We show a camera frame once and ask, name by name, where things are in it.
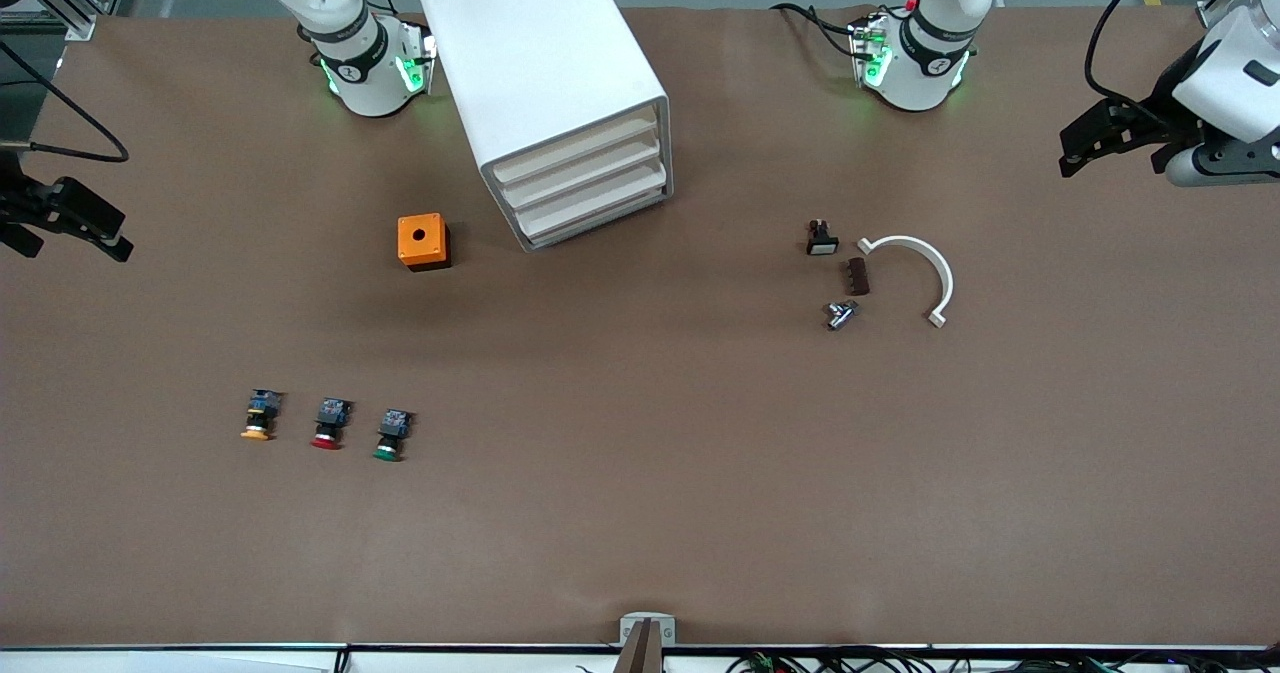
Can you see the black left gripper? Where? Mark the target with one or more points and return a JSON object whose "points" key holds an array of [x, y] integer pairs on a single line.
{"points": [[1150, 124]]}

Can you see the brown mounting bar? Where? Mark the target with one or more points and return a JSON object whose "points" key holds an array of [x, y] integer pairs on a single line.
{"points": [[640, 653]]}

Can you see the green push button switch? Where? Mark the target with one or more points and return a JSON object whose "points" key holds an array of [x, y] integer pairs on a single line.
{"points": [[392, 433]]}

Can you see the yellow push button switch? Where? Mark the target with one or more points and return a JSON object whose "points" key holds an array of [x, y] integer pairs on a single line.
{"points": [[260, 418]]}

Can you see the chrome metal valve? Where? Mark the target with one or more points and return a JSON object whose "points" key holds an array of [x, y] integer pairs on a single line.
{"points": [[840, 315]]}

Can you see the red push button switch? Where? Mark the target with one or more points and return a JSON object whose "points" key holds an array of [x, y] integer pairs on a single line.
{"points": [[330, 421]]}

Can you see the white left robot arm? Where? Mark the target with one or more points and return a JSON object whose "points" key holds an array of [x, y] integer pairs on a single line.
{"points": [[925, 63]]}

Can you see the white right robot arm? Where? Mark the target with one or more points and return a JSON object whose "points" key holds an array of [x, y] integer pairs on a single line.
{"points": [[370, 63]]}

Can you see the white drawer with deep tray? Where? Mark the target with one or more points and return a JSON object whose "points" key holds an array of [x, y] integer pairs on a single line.
{"points": [[580, 143]]}

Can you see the white drawer cabinet housing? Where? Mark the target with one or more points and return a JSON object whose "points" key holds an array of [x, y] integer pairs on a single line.
{"points": [[540, 43]]}

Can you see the white cabinet drawer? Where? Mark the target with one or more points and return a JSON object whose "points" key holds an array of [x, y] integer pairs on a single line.
{"points": [[600, 221], [585, 171], [590, 198]]}

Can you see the orange box with hole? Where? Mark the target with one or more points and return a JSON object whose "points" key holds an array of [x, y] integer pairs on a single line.
{"points": [[408, 248]]}

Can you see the grey metal mount bracket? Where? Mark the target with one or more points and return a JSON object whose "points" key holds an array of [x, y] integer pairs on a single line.
{"points": [[630, 621]]}

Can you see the brown table cover sheet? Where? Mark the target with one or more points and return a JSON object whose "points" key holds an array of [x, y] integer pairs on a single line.
{"points": [[640, 453]]}

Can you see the brown terminal block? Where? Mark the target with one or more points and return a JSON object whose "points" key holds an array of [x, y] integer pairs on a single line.
{"points": [[858, 276]]}

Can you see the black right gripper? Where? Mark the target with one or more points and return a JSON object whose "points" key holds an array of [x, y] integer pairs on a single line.
{"points": [[12, 201]]}

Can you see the white rectangular push button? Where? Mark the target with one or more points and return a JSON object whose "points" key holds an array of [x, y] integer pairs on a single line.
{"points": [[822, 245]]}

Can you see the white table edge rail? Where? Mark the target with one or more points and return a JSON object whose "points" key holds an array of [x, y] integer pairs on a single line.
{"points": [[150, 661]]}

